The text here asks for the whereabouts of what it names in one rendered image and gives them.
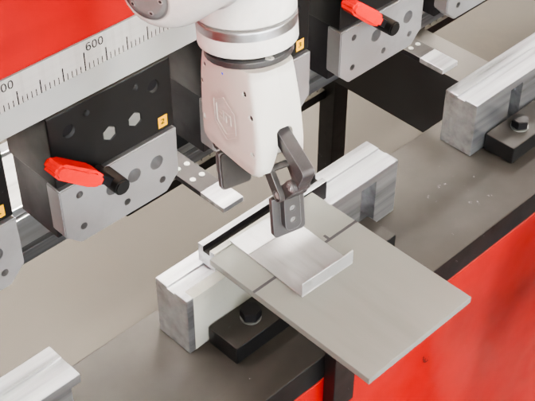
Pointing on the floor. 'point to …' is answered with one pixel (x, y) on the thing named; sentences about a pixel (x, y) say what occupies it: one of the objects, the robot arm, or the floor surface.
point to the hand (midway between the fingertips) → (260, 198)
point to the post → (332, 125)
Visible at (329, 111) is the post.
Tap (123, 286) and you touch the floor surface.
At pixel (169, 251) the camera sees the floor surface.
